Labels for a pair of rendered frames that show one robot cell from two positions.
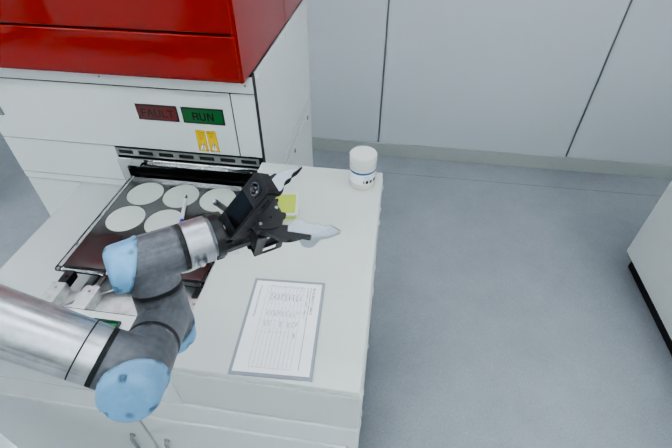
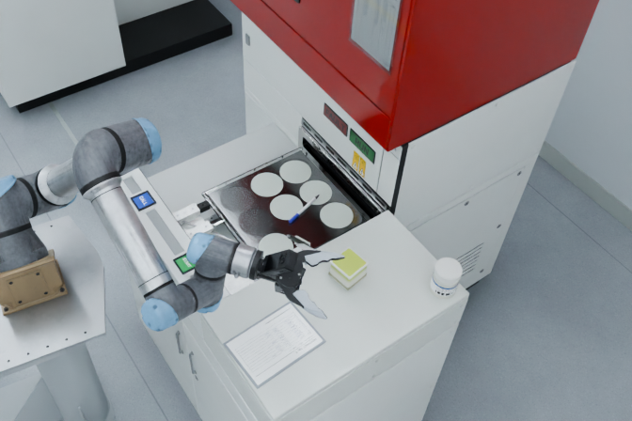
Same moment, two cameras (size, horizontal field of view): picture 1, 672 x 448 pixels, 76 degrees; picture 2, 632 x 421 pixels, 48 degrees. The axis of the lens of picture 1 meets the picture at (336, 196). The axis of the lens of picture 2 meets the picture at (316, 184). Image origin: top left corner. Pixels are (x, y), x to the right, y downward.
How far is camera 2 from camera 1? 1.04 m
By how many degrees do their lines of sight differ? 32
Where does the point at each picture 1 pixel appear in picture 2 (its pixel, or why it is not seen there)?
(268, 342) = (258, 346)
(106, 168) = (291, 126)
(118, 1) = (333, 46)
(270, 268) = not seen: hidden behind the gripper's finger
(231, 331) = (246, 321)
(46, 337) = (141, 264)
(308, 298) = (306, 341)
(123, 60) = (322, 79)
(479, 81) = not seen: outside the picture
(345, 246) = (368, 328)
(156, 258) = (213, 257)
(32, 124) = (261, 64)
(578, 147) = not seen: outside the picture
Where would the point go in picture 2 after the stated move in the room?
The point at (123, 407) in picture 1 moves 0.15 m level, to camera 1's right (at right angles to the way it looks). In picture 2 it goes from (149, 319) to (190, 366)
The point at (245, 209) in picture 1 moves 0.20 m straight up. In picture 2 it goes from (274, 264) to (274, 208)
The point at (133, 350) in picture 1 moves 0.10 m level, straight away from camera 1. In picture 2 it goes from (168, 297) to (179, 260)
